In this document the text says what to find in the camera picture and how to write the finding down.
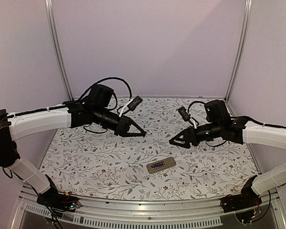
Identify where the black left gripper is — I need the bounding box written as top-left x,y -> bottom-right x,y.
93,106 -> 146,138

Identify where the beige remote control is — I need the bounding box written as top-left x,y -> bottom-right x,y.
146,157 -> 176,174

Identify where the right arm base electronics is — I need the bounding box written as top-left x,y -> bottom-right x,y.
220,175 -> 271,225

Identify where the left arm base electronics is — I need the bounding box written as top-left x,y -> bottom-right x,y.
34,175 -> 81,229

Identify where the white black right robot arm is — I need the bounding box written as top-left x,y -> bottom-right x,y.
169,100 -> 286,208

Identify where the floral patterned table mat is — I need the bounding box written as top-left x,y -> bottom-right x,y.
40,98 -> 258,201

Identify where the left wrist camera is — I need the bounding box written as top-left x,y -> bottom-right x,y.
118,96 -> 143,117

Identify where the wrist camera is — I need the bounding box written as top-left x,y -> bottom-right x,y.
178,106 -> 199,128
118,96 -> 143,117

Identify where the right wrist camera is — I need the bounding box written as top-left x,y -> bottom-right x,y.
178,106 -> 199,128

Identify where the left aluminium frame post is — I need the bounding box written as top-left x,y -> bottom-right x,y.
44,0 -> 73,100

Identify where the aluminium frame post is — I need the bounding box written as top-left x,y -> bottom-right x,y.
44,0 -> 73,100
224,0 -> 253,102

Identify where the aluminium front rail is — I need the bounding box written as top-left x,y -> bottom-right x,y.
11,185 -> 286,229

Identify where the right aluminium frame post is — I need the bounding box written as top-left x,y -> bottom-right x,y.
224,0 -> 253,102

